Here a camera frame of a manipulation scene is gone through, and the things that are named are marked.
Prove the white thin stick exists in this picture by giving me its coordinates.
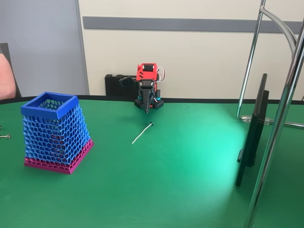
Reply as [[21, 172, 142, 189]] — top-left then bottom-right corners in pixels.
[[132, 122, 154, 145]]

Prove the blue magenta mesh basket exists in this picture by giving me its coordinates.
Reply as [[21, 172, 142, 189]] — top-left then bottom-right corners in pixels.
[[20, 91, 95, 176]]

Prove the black plastic case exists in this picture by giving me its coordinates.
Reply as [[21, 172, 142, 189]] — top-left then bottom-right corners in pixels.
[[105, 74, 139, 97]]

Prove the green table cloth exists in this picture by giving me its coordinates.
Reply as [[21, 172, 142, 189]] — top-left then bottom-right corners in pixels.
[[0, 95, 304, 228]]

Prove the clear plastic stand clip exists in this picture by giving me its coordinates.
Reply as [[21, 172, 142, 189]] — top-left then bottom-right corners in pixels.
[[241, 115, 273, 125]]

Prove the chrome tube stand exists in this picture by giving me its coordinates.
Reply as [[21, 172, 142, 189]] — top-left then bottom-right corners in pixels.
[[236, 0, 304, 228]]

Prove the dark chair backrest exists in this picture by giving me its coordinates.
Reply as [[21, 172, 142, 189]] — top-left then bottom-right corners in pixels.
[[0, 42, 22, 98]]

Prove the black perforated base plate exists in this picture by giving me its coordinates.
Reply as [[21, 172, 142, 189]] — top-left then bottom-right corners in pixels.
[[134, 97, 164, 110]]

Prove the grey wall rail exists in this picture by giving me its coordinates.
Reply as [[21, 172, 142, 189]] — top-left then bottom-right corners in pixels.
[[82, 16, 304, 34]]

